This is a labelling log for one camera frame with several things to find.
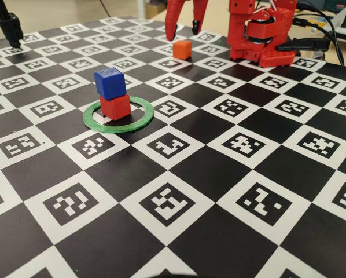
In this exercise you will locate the small black plug connector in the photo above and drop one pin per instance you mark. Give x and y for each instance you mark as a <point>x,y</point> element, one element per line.
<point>301,22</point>

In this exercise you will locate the dark teal box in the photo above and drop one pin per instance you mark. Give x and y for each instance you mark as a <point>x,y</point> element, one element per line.
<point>335,4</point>

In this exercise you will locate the black white marker checkerboard mat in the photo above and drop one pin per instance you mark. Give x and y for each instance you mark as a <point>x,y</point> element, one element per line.
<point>190,173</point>

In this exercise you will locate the large black plug connector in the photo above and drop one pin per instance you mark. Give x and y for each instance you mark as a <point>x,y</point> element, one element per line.
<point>306,44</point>

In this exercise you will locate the blue cube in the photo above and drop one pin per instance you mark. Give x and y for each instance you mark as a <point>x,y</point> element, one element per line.
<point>110,84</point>

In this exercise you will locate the red cube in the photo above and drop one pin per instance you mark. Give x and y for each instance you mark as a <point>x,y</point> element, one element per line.
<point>116,108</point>

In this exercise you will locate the cardboard box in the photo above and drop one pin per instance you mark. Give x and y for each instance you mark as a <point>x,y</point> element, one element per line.
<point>155,9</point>

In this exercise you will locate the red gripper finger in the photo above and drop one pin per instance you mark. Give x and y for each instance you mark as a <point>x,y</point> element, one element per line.
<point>199,11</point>
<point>173,17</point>

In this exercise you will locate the white furniture post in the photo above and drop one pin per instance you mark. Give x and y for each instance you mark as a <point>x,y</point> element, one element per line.
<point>141,7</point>

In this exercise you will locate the orange cube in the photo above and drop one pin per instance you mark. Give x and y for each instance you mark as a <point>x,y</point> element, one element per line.
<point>181,50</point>

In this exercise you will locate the red perforated robot base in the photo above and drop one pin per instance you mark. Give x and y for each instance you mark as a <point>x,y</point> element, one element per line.
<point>274,59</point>

